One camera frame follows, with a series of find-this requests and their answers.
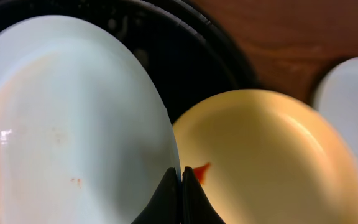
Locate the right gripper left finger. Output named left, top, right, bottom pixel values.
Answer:
left=132, top=167, right=179, bottom=224

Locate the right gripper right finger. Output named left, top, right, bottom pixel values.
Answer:
left=182, top=167, right=225, bottom=224

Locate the yellow plate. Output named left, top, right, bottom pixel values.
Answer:
left=173, top=90, right=358, bottom=224

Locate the light blue plate bottom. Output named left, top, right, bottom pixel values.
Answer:
left=0, top=16, right=180, bottom=223

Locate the black round tray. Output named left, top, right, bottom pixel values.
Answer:
left=0, top=0, right=259, bottom=121

